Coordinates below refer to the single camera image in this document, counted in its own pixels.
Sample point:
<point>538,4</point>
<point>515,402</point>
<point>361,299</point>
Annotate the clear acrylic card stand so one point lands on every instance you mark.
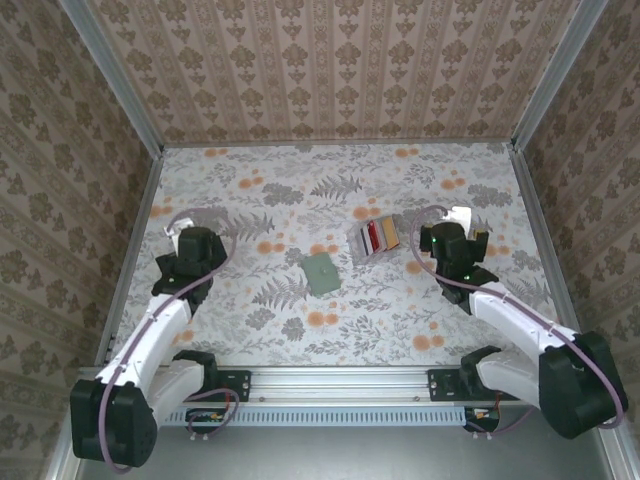
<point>375,256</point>

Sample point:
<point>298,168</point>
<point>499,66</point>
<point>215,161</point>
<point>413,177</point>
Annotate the green card holder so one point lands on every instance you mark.
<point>321,275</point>

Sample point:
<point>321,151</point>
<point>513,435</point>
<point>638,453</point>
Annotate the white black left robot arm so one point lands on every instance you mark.
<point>130,425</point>

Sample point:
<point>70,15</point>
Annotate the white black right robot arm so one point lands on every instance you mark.
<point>575,395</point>

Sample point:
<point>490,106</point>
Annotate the orange card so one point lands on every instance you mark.
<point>393,237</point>

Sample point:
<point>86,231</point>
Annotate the red card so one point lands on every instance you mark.
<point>372,230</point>

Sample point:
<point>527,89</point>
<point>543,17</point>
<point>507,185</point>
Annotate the floral table cover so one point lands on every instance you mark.
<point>320,345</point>

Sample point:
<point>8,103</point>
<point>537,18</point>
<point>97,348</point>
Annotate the sheet metal panel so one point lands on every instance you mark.
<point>325,455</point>

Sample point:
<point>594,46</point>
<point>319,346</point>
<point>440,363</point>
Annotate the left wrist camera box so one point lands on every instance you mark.
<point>177,229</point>

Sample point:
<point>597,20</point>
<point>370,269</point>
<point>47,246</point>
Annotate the aluminium side rail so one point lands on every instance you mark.
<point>145,200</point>
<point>533,200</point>

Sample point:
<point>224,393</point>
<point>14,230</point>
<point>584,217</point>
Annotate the aluminium front rail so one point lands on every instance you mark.
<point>340,382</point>

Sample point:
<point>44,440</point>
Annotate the aluminium frame post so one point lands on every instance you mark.
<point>114,75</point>
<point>556,75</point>

